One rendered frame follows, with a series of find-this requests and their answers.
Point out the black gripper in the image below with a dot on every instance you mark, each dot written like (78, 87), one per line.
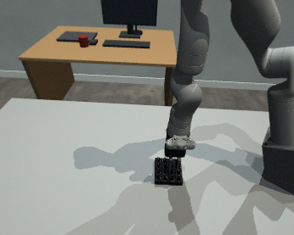
(177, 140)

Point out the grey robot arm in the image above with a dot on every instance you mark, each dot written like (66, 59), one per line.
(257, 22)

